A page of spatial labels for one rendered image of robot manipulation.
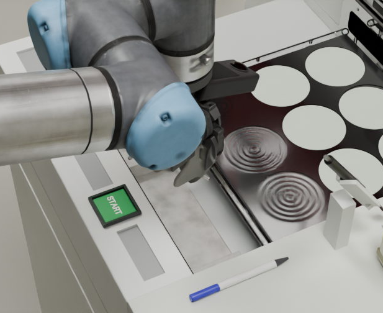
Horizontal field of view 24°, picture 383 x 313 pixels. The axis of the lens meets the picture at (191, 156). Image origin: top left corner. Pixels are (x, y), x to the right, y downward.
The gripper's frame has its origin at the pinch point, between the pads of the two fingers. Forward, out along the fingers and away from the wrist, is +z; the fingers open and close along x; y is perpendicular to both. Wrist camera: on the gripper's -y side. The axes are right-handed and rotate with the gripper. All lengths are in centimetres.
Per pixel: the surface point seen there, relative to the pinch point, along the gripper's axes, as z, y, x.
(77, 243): 19.0, 9.9, -13.9
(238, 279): 7.2, 4.6, 12.2
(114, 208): 8.5, 7.1, -8.1
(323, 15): 23, -60, -23
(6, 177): 107, -28, -100
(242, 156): 15.5, -16.9, -5.8
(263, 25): 25, -51, -30
